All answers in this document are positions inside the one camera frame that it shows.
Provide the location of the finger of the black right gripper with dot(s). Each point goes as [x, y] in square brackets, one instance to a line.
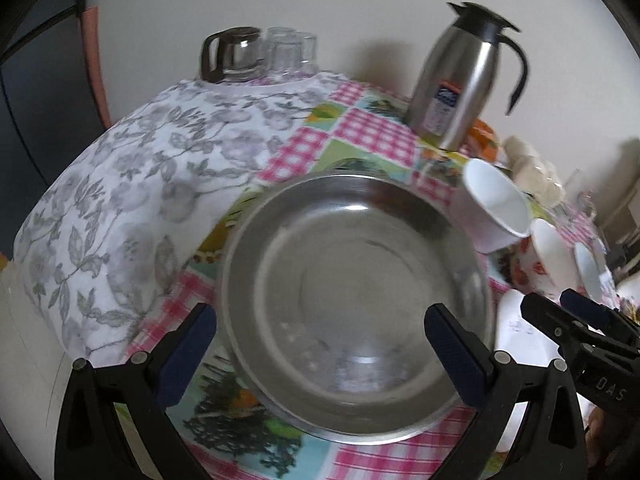
[561, 327]
[611, 322]

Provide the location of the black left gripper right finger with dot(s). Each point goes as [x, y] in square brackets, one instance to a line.
[550, 442]

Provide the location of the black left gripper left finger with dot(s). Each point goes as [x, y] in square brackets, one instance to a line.
[90, 442]

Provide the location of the pink floral plate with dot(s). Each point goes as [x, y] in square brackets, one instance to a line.
[527, 346]

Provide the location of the red rimmed ceramic bowl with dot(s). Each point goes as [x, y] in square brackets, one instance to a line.
[542, 262]

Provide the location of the white square cup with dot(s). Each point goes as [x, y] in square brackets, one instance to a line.
[489, 207]

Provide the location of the large stainless steel bowl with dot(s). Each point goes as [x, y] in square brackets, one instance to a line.
[323, 288]

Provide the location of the light blue ceramic bowl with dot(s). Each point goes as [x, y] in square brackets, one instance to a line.
[588, 272]

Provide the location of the packaged white steamed buns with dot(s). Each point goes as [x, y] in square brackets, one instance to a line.
[532, 174]

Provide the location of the grey floral white cloth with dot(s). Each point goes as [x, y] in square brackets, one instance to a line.
[107, 241]

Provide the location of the orange snack packet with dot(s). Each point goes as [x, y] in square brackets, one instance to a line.
[482, 141]

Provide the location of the stainless steel thermos jug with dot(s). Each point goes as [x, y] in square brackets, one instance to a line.
[458, 75]

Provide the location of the clear drinking glass rear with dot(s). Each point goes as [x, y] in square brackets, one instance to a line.
[308, 63]

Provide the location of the clear drinking glass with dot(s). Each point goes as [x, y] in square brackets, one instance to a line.
[283, 53]
[308, 63]

